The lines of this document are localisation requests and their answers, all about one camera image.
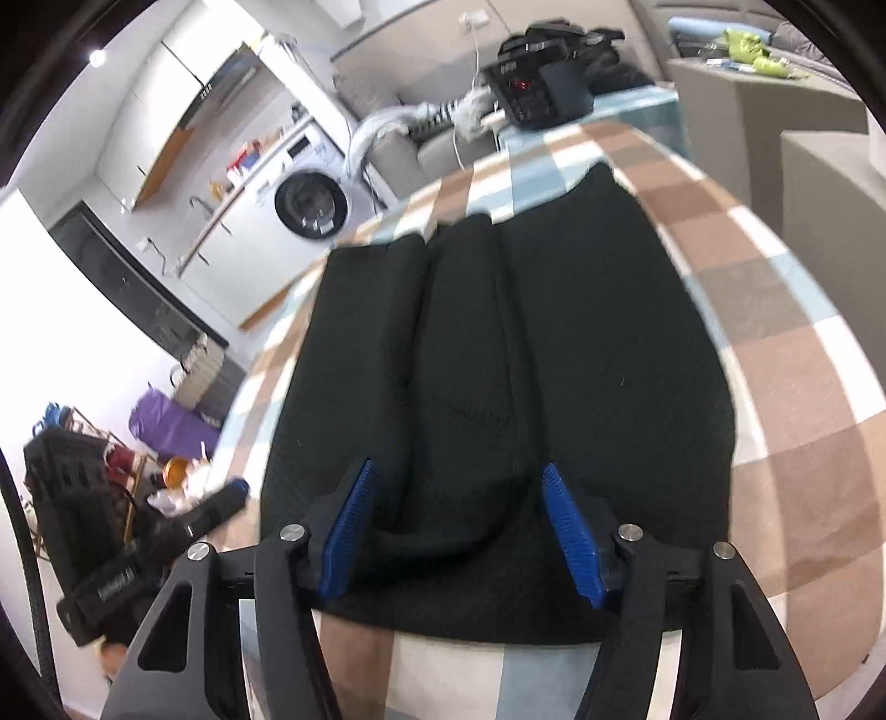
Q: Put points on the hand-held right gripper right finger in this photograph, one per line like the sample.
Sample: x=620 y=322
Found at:
x=571 y=533

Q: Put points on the brown blue checked tablecloth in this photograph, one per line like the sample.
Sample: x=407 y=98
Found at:
x=761 y=332

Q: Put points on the purple bag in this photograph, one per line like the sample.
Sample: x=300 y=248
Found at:
x=173 y=426

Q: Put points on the white washing machine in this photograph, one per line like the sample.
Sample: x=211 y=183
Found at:
x=311 y=201

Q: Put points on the small grey sofa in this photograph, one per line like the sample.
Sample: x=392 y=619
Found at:
x=429 y=152

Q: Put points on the black glass door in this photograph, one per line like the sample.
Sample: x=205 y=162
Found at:
x=131 y=277

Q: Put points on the black knit garment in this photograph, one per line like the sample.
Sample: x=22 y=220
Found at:
x=519 y=346

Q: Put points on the black range hood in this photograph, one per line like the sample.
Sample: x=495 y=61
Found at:
x=218 y=90

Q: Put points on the light blue pillow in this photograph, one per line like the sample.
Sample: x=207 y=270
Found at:
x=696 y=24

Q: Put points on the white power strip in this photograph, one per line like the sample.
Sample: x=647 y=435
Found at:
x=495 y=119

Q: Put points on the houndstooth cloth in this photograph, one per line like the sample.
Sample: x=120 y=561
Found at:
x=439 y=113

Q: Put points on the white wall socket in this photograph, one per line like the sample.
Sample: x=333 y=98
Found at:
x=475 y=19

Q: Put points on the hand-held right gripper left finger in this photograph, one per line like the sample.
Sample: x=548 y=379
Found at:
x=349 y=526

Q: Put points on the white kitchen counter cabinet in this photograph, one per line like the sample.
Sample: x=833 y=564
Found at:
x=235 y=256

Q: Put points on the person's left hand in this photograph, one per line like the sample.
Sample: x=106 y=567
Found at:
x=112 y=658

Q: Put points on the green plush toy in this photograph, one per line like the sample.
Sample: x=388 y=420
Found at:
x=751 y=52

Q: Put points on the crumpled white cloth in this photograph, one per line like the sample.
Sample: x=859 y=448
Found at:
x=474 y=107

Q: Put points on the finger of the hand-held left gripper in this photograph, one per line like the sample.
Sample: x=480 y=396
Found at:
x=218 y=504

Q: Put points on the teal checked cloth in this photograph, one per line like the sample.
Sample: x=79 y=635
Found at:
x=637 y=114

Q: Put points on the grey white garment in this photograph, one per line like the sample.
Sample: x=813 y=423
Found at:
x=377 y=135

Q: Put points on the large grey sofa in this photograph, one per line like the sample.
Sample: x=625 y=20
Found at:
x=803 y=48

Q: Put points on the grey ribbed basket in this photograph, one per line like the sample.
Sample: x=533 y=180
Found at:
x=207 y=377

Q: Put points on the tall grey cabinet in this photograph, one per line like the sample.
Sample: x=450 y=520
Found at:
x=837 y=208

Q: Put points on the red box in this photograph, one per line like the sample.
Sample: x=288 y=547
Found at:
x=246 y=156

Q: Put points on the low grey cabinet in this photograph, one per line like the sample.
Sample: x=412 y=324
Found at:
x=761 y=118

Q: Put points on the pile of black clothes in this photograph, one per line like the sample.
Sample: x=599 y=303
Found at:
x=619 y=66

